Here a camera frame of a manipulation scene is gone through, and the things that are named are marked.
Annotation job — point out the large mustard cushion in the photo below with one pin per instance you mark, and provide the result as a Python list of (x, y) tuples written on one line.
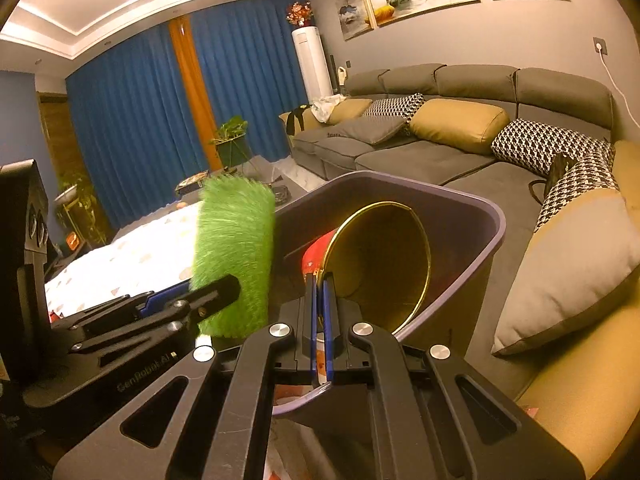
[(457, 125)]

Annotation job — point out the red tin with gold rim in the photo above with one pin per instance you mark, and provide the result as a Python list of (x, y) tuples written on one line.
[(385, 260)]

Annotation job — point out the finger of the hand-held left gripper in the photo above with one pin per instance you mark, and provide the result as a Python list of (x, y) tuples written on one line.
[(165, 299), (215, 291)]

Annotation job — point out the small landscape painting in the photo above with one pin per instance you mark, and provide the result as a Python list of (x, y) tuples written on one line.
[(351, 6)]

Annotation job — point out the small mustard cushion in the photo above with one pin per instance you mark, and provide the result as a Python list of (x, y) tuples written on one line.
[(350, 110)]

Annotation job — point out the large houndstooth cushion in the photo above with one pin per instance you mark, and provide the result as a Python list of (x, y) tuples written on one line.
[(540, 145)]

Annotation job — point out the orange curtain strip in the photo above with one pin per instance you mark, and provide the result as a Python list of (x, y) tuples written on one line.
[(195, 95)]

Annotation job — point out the orange glowing ornament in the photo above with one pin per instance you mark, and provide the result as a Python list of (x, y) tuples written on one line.
[(73, 241)]

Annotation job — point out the white printed blanket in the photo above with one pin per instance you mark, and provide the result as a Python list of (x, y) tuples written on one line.
[(130, 265)]

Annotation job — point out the potted plant in green pot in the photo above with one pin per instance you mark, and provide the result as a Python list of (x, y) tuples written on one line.
[(231, 135)]

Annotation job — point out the plain grey cushion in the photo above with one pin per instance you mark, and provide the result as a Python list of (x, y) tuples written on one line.
[(372, 130)]

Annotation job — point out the small houndstooth cushion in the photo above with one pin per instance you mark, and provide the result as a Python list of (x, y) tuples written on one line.
[(395, 106)]

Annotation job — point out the mustard seat cushion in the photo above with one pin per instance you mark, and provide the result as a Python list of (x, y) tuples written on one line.
[(590, 400)]

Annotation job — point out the grey sectional sofa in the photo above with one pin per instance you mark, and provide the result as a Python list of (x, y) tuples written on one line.
[(430, 160)]

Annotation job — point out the trailing plant on stand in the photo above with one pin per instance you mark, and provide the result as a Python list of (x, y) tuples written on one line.
[(80, 205)]

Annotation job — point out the white cloth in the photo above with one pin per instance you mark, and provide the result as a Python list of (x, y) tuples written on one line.
[(324, 106)]

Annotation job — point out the grey yellow cushion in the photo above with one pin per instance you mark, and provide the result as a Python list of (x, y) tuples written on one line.
[(565, 270)]

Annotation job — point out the wooden wall panel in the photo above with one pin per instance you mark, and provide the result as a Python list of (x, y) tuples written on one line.
[(52, 125)]

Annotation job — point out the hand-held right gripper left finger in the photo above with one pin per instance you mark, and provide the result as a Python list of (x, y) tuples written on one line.
[(311, 320)]

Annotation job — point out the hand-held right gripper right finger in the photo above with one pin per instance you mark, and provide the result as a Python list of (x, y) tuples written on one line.
[(328, 320)]

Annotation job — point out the grey plastic bin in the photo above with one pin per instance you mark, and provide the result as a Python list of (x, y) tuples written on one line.
[(450, 230)]

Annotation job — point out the patterned tray box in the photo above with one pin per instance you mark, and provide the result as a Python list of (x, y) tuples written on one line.
[(191, 182)]

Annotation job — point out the white tower air conditioner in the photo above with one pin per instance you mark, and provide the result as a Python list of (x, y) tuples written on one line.
[(312, 65)]

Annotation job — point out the artificial flower bouquet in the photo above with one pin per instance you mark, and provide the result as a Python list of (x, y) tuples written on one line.
[(299, 14)]

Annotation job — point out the blue curtain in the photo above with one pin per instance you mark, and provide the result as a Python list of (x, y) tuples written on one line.
[(250, 75), (130, 130)]

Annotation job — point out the grey coffee table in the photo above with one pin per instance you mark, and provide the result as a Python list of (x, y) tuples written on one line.
[(280, 180)]

